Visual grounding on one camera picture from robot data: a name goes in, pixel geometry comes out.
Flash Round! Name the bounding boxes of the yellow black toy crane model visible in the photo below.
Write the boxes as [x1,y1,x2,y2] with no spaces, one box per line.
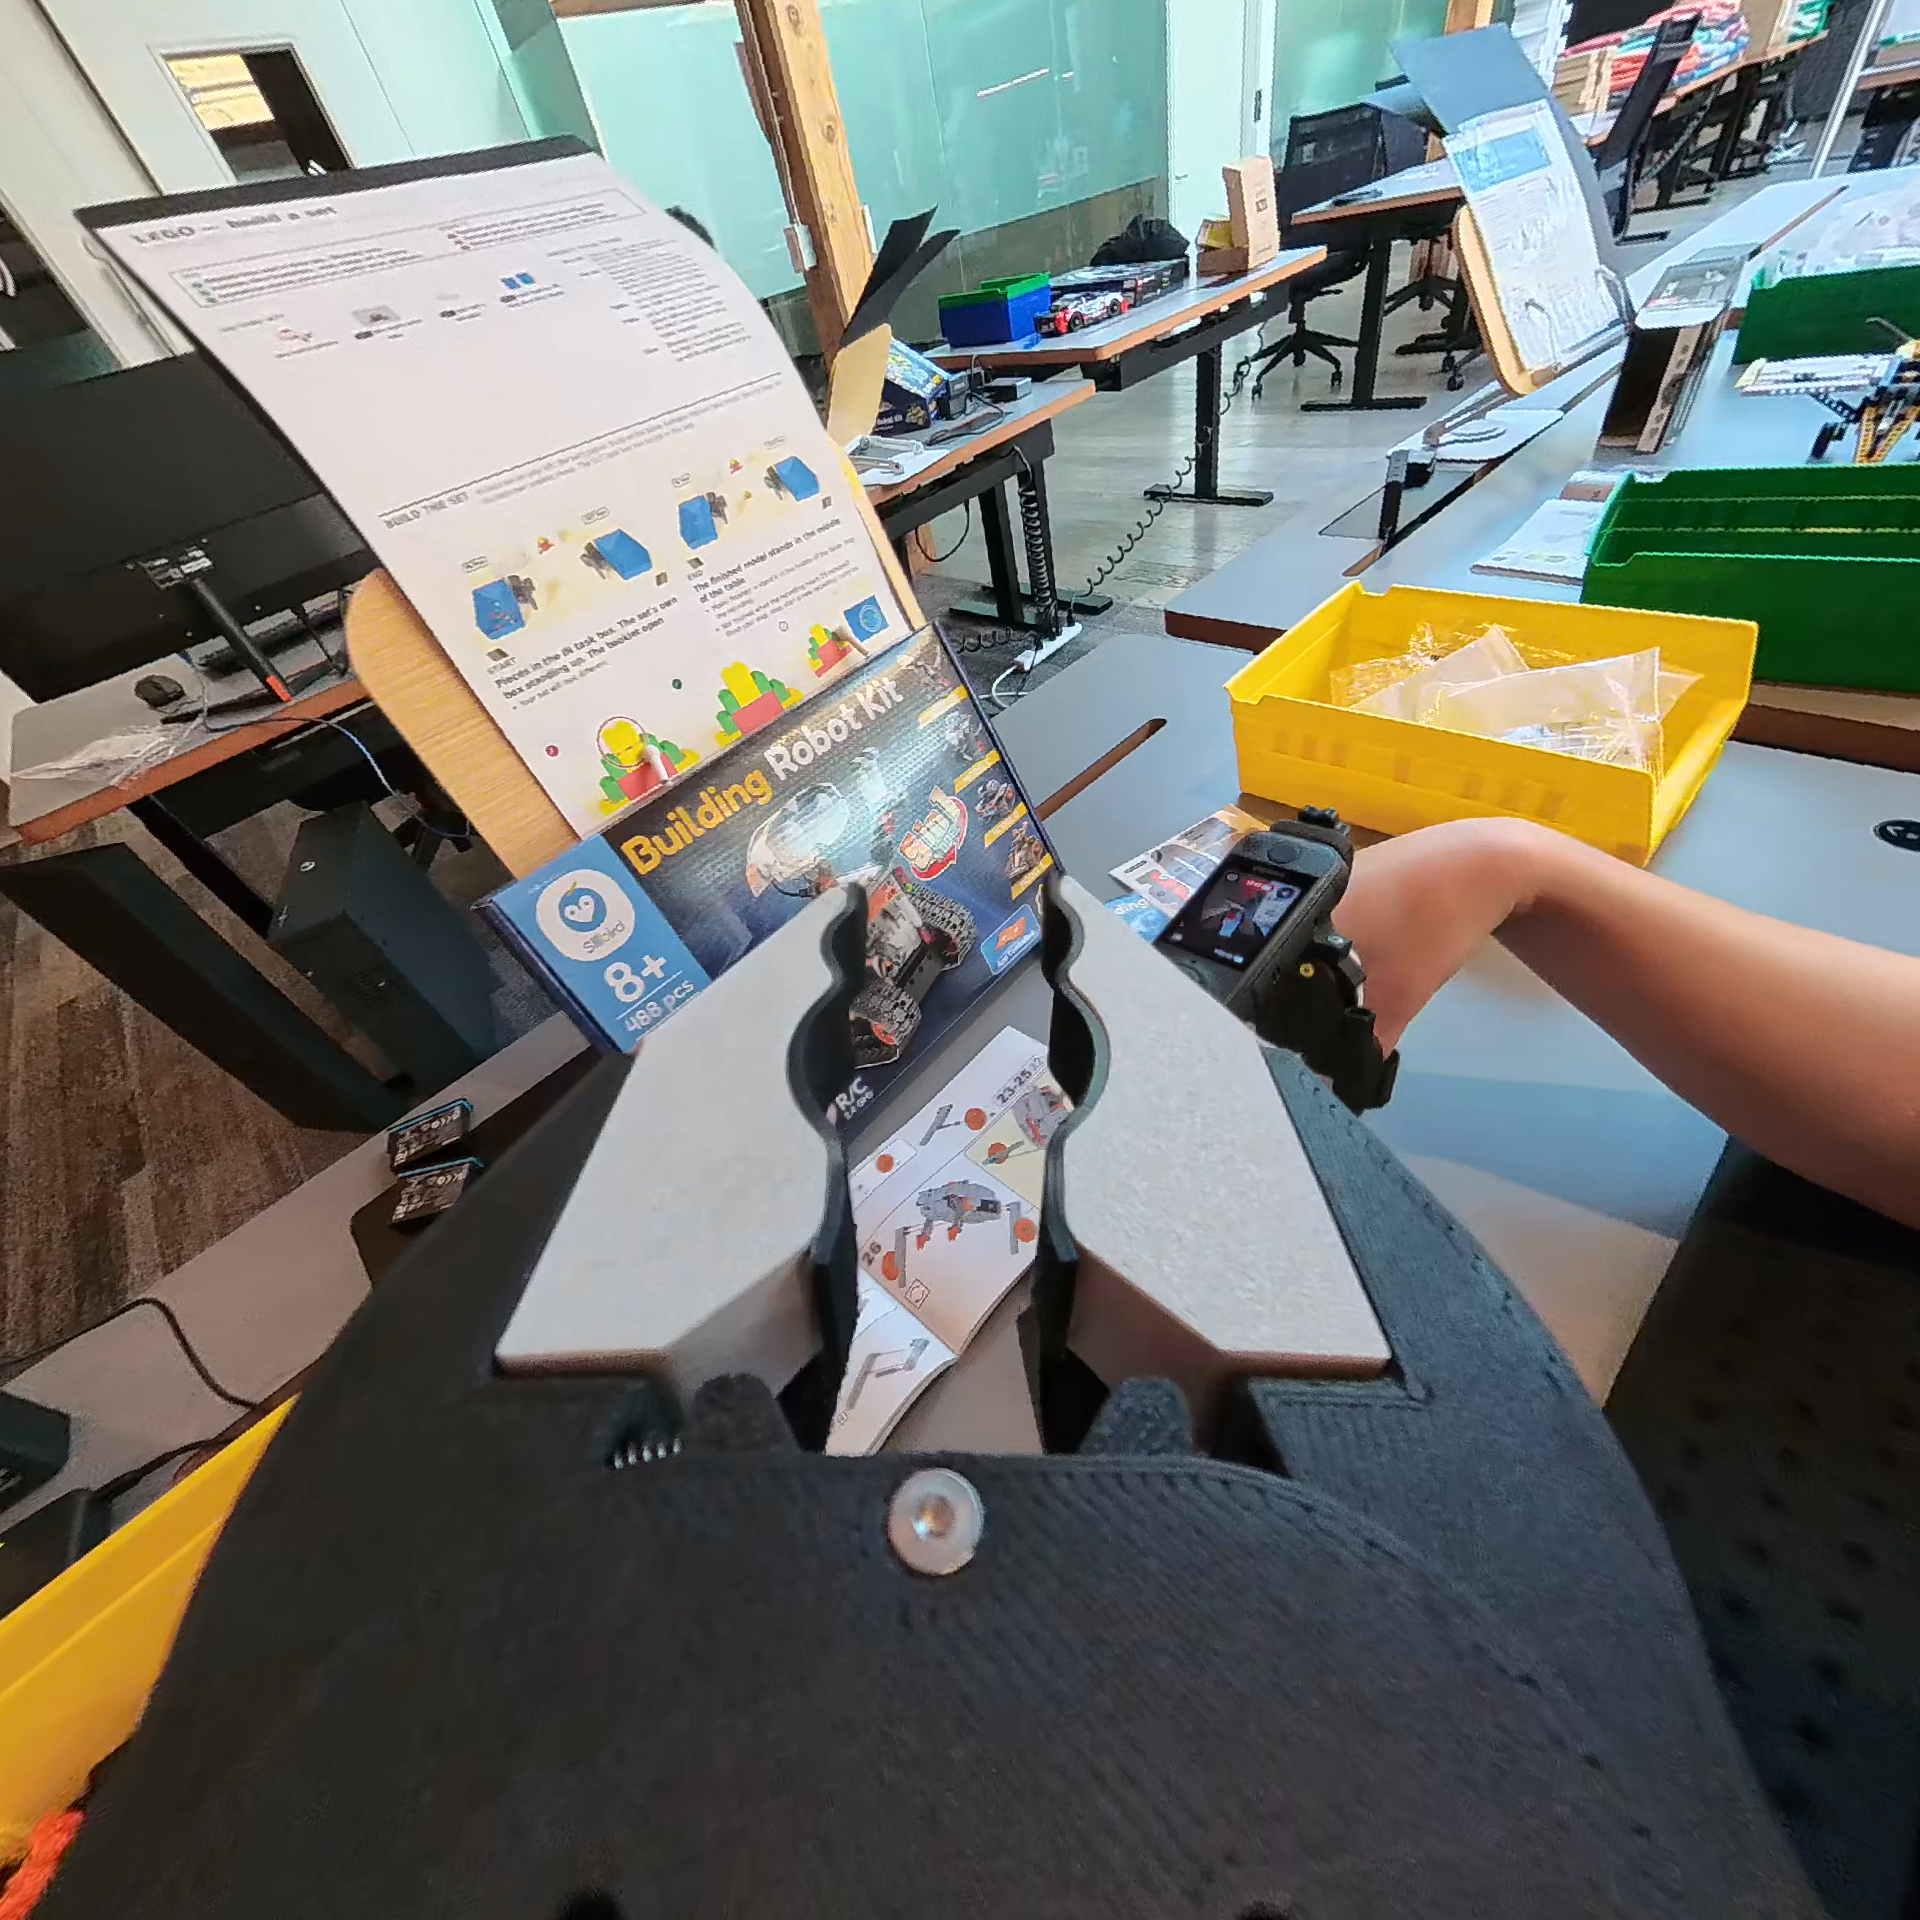
[1740,335,1920,463]

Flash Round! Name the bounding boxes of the person's right hand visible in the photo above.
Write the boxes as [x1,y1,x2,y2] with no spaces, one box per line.
[1339,816,1550,1056]

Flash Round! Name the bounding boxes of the black computer monitor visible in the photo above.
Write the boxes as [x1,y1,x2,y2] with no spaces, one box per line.
[0,351,379,711]

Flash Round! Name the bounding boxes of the white instruction booklet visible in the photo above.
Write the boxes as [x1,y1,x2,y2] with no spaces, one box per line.
[825,1027,1076,1455]

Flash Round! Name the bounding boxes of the wooden top standing desk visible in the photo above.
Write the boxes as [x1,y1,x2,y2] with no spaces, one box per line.
[867,376,1116,632]
[930,247,1333,507]

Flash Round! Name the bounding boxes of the colourful toy box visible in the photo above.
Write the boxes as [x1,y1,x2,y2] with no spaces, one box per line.
[873,342,957,437]

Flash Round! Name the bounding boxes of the clear plastic bag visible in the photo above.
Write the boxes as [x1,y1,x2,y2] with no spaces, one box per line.
[6,726,169,792]

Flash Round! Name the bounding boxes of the green plastic bin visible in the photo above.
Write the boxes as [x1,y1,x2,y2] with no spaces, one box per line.
[1582,463,1920,693]
[1732,262,1920,365]

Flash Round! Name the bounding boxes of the black mesh chair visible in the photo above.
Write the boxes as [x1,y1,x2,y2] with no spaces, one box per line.
[1603,1140,1920,1920]

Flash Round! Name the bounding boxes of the board stand with sheet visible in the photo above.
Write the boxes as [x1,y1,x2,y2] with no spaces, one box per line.
[1388,23,1642,396]

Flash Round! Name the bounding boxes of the wooden post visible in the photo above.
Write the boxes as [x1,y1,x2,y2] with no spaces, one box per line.
[735,0,883,362]

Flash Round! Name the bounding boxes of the blue robot kit box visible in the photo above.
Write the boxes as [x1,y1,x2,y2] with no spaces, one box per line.
[481,622,1060,1119]

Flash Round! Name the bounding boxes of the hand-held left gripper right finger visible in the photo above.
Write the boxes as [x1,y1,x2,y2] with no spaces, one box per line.
[1036,872,1396,1420]

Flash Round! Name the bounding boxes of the open cardboard box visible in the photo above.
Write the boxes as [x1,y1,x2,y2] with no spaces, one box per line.
[1598,247,1759,454]

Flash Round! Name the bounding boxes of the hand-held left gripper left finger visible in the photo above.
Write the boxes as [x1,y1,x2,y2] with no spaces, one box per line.
[497,883,873,1442]

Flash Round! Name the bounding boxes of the pile of clear plastic bags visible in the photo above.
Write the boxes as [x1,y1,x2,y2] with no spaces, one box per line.
[1329,619,1707,778]

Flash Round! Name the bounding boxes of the white paper booklet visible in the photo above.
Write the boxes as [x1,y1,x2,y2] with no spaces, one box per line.
[1470,495,1615,588]

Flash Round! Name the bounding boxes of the sticker sheet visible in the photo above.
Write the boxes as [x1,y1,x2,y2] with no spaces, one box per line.
[1114,806,1268,910]

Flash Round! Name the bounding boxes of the wooden top table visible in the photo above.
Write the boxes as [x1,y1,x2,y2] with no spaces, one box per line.
[0,675,506,1133]

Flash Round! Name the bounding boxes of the yellow bin with plastic bags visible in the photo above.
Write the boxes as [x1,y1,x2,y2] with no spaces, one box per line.
[1226,583,1759,869]

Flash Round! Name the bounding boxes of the adjacent grey table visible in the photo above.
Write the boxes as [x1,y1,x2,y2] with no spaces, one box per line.
[1167,180,1920,730]

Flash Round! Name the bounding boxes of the black office chair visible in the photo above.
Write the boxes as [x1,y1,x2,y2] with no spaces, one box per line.
[1247,103,1393,402]

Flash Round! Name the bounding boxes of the black cable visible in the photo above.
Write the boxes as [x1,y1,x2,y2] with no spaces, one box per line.
[0,1296,261,1442]

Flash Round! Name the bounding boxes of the wooden board stand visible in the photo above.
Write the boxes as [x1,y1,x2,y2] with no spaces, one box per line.
[346,322,932,883]

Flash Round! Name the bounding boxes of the white printed instruction sheet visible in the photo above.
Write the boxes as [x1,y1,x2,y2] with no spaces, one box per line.
[76,136,922,836]

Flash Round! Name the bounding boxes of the person's right forearm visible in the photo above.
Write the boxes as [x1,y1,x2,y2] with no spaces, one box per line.
[1439,816,1920,1235]

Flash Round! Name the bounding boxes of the small cardboard box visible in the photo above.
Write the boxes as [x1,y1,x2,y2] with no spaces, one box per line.
[1198,158,1282,279]

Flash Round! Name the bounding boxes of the black computer tower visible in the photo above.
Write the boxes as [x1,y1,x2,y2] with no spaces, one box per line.
[270,802,507,1063]

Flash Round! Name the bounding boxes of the white power strip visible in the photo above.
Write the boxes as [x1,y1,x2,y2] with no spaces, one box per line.
[989,619,1086,706]

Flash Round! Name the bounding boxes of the blue and green box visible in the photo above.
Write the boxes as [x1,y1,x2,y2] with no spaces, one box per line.
[939,271,1052,349]

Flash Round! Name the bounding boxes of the toy car box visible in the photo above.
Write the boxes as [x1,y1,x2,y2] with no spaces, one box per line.
[1036,258,1193,339]

